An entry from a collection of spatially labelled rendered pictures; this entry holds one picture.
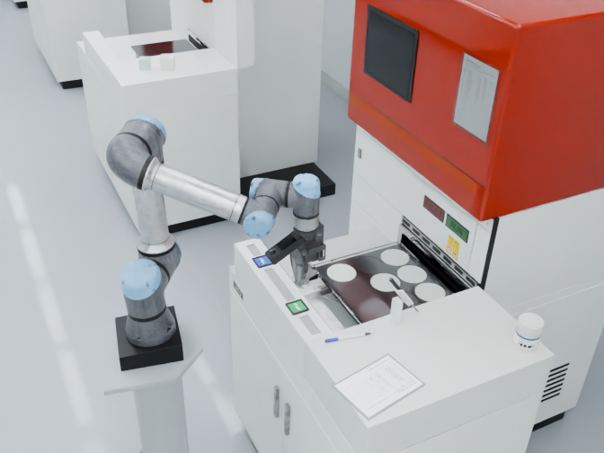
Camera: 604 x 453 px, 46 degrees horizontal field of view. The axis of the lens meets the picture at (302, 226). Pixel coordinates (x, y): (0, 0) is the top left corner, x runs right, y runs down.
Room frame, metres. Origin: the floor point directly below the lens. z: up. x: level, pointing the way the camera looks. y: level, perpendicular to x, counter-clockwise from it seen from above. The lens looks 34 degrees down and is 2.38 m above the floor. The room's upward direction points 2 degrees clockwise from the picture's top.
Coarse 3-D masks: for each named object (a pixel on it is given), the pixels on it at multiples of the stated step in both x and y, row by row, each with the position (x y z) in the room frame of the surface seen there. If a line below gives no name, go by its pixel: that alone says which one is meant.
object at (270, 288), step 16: (256, 240) 2.04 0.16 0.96; (240, 256) 1.97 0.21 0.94; (256, 256) 1.95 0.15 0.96; (240, 272) 1.97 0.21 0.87; (256, 272) 1.86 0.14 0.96; (272, 272) 1.87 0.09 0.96; (256, 288) 1.85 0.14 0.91; (272, 288) 1.78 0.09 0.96; (288, 288) 1.78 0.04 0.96; (256, 304) 1.85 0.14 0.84; (272, 304) 1.73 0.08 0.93; (272, 320) 1.73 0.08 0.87; (288, 320) 1.63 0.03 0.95; (304, 320) 1.64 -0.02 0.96; (320, 320) 1.63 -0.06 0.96; (288, 336) 1.63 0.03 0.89; (304, 336) 1.56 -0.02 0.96; (320, 336) 1.56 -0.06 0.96; (288, 352) 1.63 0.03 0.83; (304, 352) 1.54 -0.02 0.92; (304, 368) 1.53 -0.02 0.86
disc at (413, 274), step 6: (402, 270) 1.98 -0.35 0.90; (408, 270) 1.98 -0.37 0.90; (414, 270) 1.98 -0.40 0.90; (420, 270) 1.98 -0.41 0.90; (402, 276) 1.94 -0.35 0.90; (408, 276) 1.94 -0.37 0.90; (414, 276) 1.95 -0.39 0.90; (420, 276) 1.95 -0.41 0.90; (426, 276) 1.95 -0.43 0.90; (414, 282) 1.91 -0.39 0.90
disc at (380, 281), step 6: (378, 276) 1.94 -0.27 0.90; (384, 276) 1.94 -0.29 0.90; (390, 276) 1.94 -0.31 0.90; (372, 282) 1.90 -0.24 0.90; (378, 282) 1.90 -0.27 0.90; (384, 282) 1.91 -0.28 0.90; (390, 282) 1.91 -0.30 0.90; (396, 282) 1.91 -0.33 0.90; (378, 288) 1.88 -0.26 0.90; (384, 288) 1.88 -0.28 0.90; (390, 288) 1.88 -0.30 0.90
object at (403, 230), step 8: (400, 224) 2.20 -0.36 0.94; (400, 232) 2.20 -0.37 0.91; (408, 232) 2.15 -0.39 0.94; (400, 240) 2.19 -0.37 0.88; (416, 240) 2.11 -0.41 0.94; (408, 248) 2.15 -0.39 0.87; (424, 248) 2.06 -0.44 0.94; (416, 256) 2.10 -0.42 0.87; (432, 256) 2.02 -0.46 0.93; (424, 264) 2.05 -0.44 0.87; (440, 264) 1.97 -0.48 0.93; (448, 264) 1.96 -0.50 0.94; (432, 272) 2.01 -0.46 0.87; (448, 272) 1.94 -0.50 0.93; (456, 272) 1.92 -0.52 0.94; (440, 280) 1.96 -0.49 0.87; (456, 280) 1.90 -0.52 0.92; (464, 280) 1.87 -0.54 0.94; (448, 288) 1.93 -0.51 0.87; (464, 288) 1.86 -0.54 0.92
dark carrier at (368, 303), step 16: (368, 256) 2.05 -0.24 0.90; (368, 272) 1.96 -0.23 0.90; (384, 272) 1.96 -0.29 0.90; (336, 288) 1.87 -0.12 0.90; (352, 288) 1.87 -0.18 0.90; (368, 288) 1.87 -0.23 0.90; (352, 304) 1.79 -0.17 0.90; (368, 304) 1.79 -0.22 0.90; (384, 304) 1.79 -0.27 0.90; (416, 304) 1.80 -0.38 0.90; (368, 320) 1.71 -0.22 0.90
